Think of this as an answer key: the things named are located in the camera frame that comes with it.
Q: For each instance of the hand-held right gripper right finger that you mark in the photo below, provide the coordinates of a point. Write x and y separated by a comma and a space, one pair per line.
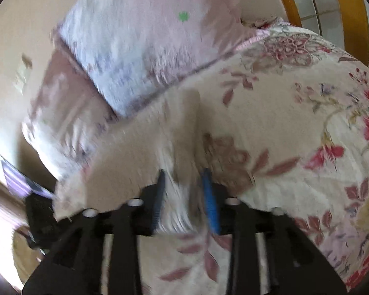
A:
211, 203

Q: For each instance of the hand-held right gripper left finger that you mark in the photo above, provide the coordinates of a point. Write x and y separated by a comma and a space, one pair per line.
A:
160, 197

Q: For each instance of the cream floral bed sheet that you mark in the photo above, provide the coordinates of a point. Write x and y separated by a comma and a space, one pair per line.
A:
295, 129

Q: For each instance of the pink floral pillow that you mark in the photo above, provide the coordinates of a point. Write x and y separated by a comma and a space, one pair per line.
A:
64, 107

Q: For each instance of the pink pillow with tree print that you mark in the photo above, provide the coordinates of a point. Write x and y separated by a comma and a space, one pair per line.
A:
147, 43

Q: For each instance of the wall switch plate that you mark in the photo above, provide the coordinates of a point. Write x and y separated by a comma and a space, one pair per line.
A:
22, 73

